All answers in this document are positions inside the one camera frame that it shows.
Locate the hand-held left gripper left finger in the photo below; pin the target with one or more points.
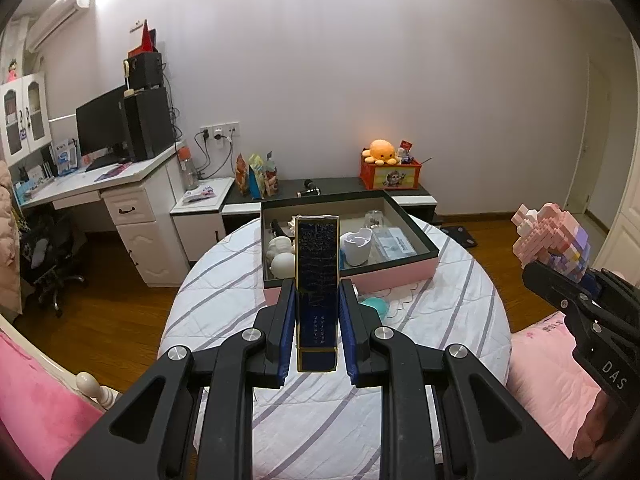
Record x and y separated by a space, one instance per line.
286 340

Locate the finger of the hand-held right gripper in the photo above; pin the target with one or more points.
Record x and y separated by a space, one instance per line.
555 285
617 292

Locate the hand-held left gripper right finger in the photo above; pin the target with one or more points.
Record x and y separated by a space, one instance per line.
348 340

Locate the pink brick figure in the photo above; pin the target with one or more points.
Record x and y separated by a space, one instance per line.
550 240

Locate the dark blue box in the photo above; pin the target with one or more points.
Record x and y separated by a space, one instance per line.
316 270

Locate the pink box with black rim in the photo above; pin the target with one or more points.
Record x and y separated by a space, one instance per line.
400 272

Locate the person's right hand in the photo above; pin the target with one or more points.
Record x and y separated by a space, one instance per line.
592 435

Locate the teal item in clear shell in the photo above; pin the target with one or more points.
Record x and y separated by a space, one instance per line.
374 306

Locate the pink bed sheet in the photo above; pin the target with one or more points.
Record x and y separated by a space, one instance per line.
545 385

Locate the white round plaster figure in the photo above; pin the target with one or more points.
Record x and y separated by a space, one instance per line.
283 266

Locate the white cat-ear cup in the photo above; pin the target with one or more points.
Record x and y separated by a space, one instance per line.
356 250

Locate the white bumpy plaster figure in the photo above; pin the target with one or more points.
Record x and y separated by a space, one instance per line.
280 246

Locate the clear plastic packet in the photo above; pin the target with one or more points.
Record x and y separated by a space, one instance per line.
395 245

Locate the black floor scale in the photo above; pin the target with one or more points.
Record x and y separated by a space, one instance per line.
460 235

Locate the white nightstand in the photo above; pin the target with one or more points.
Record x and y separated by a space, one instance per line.
200 230

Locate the cream door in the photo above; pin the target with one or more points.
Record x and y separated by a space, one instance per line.
595 150

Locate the black microphone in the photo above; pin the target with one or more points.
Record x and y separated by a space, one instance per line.
307 192

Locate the black low cabinet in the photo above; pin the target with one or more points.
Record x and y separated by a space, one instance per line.
340 185

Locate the yellow and blue snack bag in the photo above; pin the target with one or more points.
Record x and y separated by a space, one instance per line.
257 177

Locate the dark snack bag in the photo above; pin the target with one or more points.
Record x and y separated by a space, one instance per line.
271 175

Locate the orange printed storage box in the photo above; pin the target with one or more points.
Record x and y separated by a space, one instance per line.
390 177

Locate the orange snack bag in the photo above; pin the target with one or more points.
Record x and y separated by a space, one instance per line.
242 175

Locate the white desk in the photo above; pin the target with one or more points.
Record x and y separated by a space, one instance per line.
140 230

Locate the orange octopus plush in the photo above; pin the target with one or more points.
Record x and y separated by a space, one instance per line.
382 150

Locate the bottle with orange cap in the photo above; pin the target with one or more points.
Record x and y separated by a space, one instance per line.
189 170

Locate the red and white packet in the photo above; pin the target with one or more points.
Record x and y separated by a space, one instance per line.
406 151

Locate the black computer tower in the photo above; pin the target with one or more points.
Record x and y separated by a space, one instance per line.
147 125

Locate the black office chair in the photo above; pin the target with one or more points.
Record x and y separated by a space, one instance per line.
45 250

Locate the pink plush cloth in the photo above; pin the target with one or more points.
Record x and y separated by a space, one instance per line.
30 400

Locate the blue and white desk box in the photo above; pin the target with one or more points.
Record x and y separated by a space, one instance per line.
65 157

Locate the black monitor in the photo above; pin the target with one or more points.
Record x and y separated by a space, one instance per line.
100 120

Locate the pink jacket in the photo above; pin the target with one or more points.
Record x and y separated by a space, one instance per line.
7 240

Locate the black speaker box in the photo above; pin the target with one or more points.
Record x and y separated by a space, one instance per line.
145 70

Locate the red paper item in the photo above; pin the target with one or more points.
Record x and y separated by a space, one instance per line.
146 40

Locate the white glass-door cabinet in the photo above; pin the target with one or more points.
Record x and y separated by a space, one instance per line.
30 110

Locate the white air conditioner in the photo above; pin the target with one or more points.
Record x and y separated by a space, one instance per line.
55 17

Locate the white bed frame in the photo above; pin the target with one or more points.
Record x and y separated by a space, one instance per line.
89 384

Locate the wall power outlets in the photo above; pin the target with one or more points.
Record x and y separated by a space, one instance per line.
220 132

